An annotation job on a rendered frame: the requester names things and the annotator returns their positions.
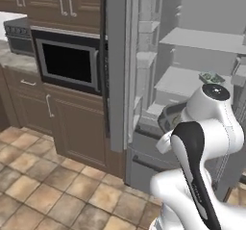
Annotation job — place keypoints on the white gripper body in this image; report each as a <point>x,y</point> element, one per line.
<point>164,143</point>

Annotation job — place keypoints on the grey fridge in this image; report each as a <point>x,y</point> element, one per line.
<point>198,41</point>

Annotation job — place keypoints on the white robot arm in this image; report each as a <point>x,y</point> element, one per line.
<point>205,134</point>

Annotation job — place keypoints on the black built-in oven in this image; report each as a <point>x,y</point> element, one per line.
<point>67,60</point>

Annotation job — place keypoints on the grey tupperware container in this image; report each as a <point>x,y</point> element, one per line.
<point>169,116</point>
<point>211,77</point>

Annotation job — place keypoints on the grey fridge door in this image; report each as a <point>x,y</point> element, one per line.
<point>117,63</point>
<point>238,80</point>

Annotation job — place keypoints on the grey freezer drawer front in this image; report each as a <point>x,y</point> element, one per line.
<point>144,169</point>

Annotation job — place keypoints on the grey toaster oven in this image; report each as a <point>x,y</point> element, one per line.
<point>19,36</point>

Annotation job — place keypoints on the brown drawer front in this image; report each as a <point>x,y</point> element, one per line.
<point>27,80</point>

